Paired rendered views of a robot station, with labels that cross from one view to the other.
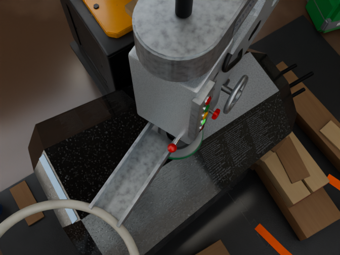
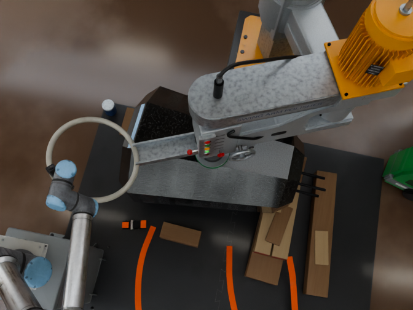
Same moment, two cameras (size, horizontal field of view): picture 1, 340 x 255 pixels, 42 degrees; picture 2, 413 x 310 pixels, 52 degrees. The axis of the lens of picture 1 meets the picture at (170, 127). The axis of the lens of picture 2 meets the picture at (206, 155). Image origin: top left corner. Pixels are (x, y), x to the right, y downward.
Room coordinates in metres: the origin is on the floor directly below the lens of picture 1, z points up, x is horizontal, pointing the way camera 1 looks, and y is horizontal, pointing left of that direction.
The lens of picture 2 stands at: (0.04, -0.53, 3.37)
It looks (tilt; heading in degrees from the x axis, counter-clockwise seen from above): 73 degrees down; 43
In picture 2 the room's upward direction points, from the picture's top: 3 degrees clockwise
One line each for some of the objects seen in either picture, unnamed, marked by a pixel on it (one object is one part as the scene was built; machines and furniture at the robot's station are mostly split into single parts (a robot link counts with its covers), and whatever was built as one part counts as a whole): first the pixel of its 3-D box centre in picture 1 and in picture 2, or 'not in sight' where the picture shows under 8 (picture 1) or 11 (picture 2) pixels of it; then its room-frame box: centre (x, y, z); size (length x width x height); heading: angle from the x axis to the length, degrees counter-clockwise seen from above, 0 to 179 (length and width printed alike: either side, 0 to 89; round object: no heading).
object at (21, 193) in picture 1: (27, 202); (128, 122); (0.49, 0.81, 0.02); 0.25 x 0.10 x 0.01; 34
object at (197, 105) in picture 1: (200, 112); (206, 145); (0.51, -0.09, 1.37); 0.08 x 0.03 x 0.28; 149
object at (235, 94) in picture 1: (226, 89); (240, 149); (0.66, -0.19, 1.20); 0.15 x 0.10 x 0.15; 149
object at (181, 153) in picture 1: (176, 132); (212, 151); (0.62, -0.03, 0.87); 0.21 x 0.21 x 0.01
